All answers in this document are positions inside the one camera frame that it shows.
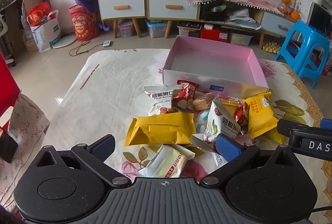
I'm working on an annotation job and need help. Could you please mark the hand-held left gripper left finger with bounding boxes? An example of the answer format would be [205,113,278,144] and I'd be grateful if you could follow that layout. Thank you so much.
[36,135,132,187]

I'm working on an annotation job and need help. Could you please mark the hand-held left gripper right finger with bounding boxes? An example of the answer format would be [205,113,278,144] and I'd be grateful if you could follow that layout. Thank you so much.
[200,133,297,187]

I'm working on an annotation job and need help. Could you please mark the white nut snack packet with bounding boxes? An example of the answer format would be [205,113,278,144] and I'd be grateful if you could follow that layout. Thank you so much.
[204,98,243,143]
[144,85,182,117]

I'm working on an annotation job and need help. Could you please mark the yellow packet with blue print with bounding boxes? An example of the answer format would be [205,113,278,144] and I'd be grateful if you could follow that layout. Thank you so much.
[244,92,279,138]

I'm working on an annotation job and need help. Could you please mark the red foil candy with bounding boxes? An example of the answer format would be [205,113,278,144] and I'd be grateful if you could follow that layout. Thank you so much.
[233,105,249,126]

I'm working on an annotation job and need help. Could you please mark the white blue bread packet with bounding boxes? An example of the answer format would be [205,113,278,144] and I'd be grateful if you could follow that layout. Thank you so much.
[194,108,211,134]

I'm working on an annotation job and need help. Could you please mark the gold snack packet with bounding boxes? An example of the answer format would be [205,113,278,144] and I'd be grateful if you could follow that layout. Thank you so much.
[219,97,245,113]

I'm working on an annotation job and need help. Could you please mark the clear cracker packet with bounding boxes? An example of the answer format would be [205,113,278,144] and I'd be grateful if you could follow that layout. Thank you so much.
[192,92,216,111]

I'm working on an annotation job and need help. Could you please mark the large yellow snack packet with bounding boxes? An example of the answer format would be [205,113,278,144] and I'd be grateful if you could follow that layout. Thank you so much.
[124,112,195,147]

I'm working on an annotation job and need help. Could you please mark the white red-label snack packet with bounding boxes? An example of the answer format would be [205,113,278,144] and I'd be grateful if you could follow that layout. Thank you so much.
[137,144,195,178]

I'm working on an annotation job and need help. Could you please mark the large red snack packet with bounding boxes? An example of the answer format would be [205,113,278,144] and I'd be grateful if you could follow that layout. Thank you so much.
[172,79,200,111]

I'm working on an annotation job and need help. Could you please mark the pink cardboard box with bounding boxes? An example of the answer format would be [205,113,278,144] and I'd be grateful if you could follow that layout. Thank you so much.
[162,35,269,98]

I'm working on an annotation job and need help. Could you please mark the yellow egg carton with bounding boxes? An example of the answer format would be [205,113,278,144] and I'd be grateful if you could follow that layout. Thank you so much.
[262,41,282,53]

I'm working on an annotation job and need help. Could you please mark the white branch-print bag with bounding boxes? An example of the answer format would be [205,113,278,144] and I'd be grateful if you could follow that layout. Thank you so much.
[0,94,50,205]

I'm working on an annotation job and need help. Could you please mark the blue plastic stool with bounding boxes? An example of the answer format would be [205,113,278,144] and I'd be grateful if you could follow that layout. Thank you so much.
[274,19,332,89]

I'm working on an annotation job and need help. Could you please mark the black smartphone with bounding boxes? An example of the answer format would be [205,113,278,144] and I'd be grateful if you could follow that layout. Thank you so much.
[0,127,18,163]

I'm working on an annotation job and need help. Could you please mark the wide clear storage bin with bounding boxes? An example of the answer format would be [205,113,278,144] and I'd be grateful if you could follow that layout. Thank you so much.
[228,32,253,46]

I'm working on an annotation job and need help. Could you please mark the black microwave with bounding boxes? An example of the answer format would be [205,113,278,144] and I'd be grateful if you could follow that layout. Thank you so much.
[307,2,332,35]

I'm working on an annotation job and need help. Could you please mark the white drawer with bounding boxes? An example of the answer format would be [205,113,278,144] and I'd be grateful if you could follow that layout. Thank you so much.
[99,0,146,20]
[261,11,296,38]
[148,0,199,19]

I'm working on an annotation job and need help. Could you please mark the red chair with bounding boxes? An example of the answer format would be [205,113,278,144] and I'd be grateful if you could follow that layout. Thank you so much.
[0,53,21,121]

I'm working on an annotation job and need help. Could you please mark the round white board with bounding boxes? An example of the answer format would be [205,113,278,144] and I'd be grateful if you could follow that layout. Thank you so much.
[50,33,76,49]

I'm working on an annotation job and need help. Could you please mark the red flat box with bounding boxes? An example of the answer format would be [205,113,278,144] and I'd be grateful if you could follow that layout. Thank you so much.
[200,28,229,43]

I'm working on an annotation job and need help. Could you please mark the pile of papers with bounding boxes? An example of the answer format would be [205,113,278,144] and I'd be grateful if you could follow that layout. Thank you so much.
[224,7,262,30]

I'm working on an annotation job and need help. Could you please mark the dark-lid storage bin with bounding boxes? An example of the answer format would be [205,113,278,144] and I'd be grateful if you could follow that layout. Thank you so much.
[178,21,201,38]

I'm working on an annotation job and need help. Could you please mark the red printed bucket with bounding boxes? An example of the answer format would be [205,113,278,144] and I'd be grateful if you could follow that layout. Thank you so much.
[68,4,101,41]

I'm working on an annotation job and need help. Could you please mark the white shopping bag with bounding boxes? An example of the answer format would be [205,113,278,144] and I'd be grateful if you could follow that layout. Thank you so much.
[30,9,62,52]

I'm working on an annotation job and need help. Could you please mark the blue-lid storage bin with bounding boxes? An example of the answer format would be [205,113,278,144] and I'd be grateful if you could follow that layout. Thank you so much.
[145,20,168,38]

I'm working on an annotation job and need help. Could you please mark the black box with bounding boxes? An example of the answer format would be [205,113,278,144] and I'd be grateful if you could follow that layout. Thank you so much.
[202,0,227,22]

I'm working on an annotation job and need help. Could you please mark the red gift bag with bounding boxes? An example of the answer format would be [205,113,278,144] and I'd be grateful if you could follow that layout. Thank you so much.
[27,1,52,27]

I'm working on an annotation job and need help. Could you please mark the wooden bookshelf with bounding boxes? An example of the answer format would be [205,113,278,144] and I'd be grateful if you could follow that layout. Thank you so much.
[0,0,51,58]

